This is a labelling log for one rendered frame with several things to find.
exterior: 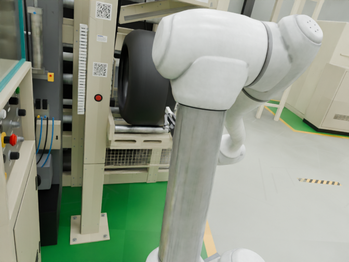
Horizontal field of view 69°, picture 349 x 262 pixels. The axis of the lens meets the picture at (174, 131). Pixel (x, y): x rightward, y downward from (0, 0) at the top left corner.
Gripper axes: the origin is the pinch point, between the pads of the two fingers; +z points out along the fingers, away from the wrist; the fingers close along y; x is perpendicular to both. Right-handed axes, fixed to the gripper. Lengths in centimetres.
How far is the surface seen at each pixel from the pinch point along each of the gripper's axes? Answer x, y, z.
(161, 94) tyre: -3.9, 1.5, 11.6
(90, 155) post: 47, 34, 24
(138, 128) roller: 23.3, 8.3, 19.9
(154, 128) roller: 22.9, -1.7, 20.3
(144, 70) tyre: -14.4, 11.6, 15.6
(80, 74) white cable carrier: -2, 41, 32
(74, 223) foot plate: 115, 43, 27
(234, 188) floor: 120, -117, 53
